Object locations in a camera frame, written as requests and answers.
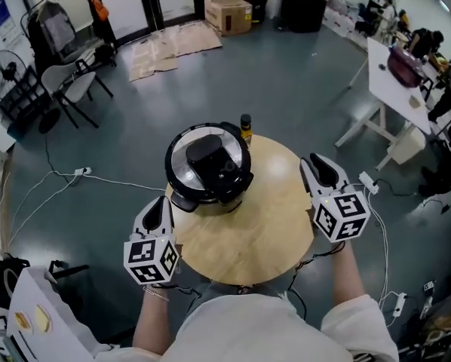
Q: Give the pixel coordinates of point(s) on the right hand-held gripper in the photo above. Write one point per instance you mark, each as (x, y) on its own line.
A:
(342, 217)

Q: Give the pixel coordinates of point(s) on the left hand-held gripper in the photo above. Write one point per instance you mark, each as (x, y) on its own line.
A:
(150, 258)

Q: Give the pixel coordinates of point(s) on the black electric pressure cooker pot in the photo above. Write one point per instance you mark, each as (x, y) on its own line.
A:
(184, 204)

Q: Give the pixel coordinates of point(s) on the pressure cooker lid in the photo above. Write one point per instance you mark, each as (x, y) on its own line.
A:
(206, 157)

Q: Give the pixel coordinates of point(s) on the person's right forearm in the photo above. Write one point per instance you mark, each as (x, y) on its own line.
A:
(346, 281)

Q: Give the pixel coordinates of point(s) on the person's left forearm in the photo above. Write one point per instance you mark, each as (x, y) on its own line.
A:
(152, 326)

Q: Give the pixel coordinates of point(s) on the round wooden side table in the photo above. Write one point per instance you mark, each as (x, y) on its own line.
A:
(263, 221)

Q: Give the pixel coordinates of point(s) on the white waste bin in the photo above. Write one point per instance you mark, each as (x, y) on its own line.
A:
(406, 147)

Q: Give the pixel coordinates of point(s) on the yellow bottle with black cap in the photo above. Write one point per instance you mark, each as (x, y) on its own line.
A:
(246, 130)

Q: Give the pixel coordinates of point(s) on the white trestle table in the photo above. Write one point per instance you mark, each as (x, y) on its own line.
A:
(387, 81)

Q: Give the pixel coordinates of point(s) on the small brown box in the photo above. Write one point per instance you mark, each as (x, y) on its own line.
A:
(415, 102)

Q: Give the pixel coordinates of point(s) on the maroon cooking pot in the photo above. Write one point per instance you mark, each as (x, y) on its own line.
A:
(404, 66)

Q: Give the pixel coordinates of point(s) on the person's white shirt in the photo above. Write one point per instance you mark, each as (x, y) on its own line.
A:
(248, 334)

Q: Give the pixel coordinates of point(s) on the plate with thick bread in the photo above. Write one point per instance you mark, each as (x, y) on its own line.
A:
(42, 319)

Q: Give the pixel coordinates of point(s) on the white cloth-covered table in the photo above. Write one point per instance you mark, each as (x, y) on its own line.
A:
(59, 338)

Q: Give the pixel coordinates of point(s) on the grey chair with black legs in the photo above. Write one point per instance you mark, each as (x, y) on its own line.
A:
(74, 85)

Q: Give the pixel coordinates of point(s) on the black cabinet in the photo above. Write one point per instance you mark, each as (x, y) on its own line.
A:
(304, 8)

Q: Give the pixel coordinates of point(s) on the flattened cardboard sheets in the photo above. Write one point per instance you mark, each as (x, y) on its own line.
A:
(172, 47)

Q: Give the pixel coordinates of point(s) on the large cardboard box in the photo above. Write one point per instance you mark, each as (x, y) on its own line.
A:
(229, 17)

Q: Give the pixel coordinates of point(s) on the black floor fan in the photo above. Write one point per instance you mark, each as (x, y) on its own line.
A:
(5, 72)

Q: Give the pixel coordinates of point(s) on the black clothes rack with garments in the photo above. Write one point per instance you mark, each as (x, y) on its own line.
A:
(52, 28)

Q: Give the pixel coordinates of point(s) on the glass entrance door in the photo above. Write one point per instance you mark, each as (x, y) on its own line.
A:
(135, 2)

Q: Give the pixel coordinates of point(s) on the orange bag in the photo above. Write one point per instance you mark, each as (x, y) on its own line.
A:
(99, 8)

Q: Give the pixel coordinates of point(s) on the blue wall poster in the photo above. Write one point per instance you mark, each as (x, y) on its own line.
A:
(3, 19)

